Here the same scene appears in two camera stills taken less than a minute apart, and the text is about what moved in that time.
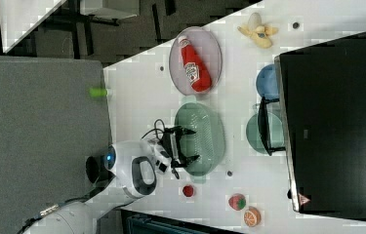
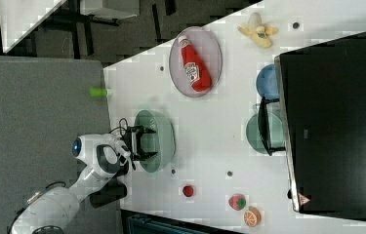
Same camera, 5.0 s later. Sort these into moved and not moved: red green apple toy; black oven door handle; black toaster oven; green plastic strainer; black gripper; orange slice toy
Moved: black gripper; green plastic strainer
Not moved: black toaster oven; orange slice toy; black oven door handle; red green apple toy
